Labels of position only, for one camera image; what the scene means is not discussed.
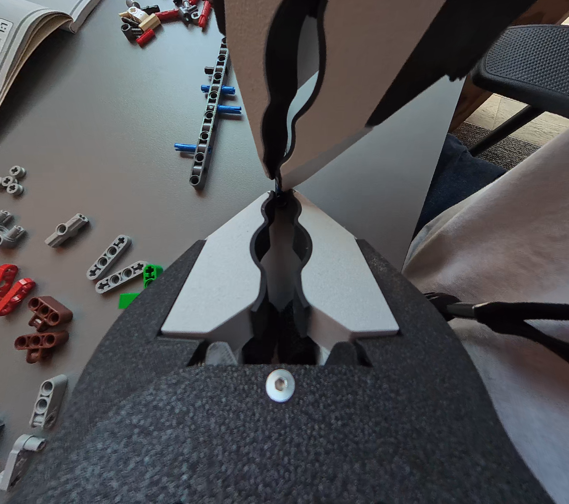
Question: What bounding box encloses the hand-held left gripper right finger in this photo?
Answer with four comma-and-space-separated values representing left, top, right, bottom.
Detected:
284, 190, 401, 366

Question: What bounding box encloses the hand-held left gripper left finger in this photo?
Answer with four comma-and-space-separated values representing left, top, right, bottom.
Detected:
160, 191, 278, 366

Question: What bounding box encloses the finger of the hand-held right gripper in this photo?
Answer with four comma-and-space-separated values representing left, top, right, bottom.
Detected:
279, 0, 486, 192
220, 0, 332, 181

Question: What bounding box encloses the long grey lego beam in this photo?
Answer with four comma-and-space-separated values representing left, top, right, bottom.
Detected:
174, 38, 243, 190

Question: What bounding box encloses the thin grey lego liftarm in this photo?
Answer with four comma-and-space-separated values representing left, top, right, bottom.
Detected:
95, 261, 149, 294
86, 235, 132, 278

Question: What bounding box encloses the grey lego axle connector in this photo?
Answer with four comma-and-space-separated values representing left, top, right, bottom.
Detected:
44, 213, 89, 248

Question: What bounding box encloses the red lego liftarm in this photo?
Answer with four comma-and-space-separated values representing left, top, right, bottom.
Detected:
0, 278, 36, 317
0, 264, 19, 298

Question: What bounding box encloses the thick grey lego liftarm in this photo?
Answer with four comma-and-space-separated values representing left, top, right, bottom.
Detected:
29, 374, 68, 429

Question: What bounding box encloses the light grey bent lego piece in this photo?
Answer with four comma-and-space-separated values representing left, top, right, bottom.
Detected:
0, 433, 47, 491

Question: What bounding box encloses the black office chair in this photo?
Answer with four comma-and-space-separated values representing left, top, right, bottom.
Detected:
467, 24, 569, 158

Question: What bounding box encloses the person's leg in dark pants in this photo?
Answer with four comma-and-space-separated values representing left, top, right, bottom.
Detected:
413, 133, 509, 242

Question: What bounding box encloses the black strap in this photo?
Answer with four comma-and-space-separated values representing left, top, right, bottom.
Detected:
422, 291, 569, 362

